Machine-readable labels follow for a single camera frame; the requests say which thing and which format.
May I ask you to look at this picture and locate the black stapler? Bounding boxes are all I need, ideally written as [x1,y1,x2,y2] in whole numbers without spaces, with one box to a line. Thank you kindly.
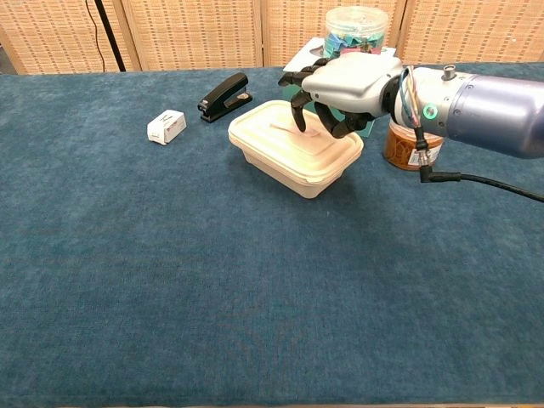
[197,71,253,124]

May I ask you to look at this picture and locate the cream lidded food container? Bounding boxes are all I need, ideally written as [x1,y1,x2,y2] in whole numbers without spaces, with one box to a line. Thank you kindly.
[228,99,366,200]

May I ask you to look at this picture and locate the clear jar of binder clips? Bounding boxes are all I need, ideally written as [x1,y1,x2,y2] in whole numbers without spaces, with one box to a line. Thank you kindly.
[323,6,390,59]

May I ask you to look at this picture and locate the teal cardboard box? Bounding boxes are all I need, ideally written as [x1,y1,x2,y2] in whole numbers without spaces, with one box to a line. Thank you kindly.
[282,37,399,138]

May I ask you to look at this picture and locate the small white staple box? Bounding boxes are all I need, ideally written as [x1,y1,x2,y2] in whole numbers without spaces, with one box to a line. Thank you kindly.
[146,109,187,146]

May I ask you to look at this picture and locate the bamboo folding screen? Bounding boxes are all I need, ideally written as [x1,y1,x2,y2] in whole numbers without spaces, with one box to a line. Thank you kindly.
[0,0,544,76]

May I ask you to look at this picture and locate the blue table cloth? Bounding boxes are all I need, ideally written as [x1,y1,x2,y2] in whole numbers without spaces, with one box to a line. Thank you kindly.
[0,62,544,405]

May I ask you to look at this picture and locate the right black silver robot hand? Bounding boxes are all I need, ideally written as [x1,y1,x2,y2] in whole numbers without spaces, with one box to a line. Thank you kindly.
[278,54,403,139]

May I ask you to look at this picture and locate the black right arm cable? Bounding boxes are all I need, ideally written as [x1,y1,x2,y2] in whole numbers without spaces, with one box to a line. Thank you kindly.
[399,65,544,203]

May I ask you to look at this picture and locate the clear jar of rubber bands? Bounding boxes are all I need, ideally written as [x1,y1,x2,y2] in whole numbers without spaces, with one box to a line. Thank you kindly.
[382,118,445,173]

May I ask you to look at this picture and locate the thin black hanging cable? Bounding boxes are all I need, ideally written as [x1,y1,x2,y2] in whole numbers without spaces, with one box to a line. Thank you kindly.
[84,0,107,73]

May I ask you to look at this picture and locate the black tripod stand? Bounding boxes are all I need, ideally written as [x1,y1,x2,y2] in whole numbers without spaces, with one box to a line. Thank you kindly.
[93,0,128,72]

